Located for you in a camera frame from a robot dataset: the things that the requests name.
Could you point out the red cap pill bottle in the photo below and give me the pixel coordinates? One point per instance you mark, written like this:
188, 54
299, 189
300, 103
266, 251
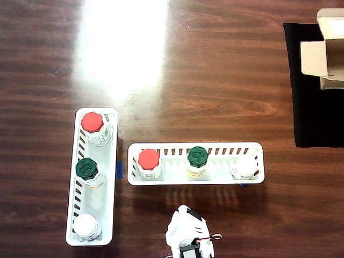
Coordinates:
148, 159
92, 122

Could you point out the green cap pill bottle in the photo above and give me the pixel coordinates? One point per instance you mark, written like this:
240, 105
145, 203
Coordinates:
198, 156
86, 168

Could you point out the cardboard box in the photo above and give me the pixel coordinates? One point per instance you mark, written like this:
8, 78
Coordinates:
313, 59

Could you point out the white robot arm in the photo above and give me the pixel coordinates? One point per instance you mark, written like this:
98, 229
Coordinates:
177, 236

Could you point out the white plastic basket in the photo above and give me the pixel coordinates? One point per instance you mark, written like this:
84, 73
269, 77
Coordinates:
92, 199
174, 174

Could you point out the white cap pill bottle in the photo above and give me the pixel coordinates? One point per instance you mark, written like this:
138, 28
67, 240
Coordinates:
84, 225
246, 166

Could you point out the blue tape strip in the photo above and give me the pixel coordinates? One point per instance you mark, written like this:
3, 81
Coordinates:
119, 170
244, 185

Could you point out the black mat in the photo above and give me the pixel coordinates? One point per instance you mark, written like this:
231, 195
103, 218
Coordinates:
309, 113

